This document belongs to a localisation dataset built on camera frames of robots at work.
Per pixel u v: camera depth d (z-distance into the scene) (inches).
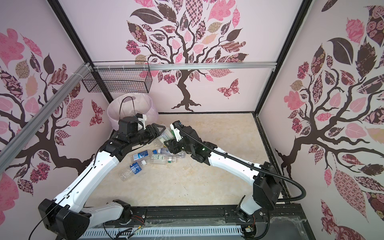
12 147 20.0
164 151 38.4
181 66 36.4
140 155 35.4
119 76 37.3
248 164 17.9
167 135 30.5
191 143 22.4
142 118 26.9
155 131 25.7
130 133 21.9
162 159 35.0
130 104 37.4
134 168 33.5
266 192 16.1
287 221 28.6
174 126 26.0
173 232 27.4
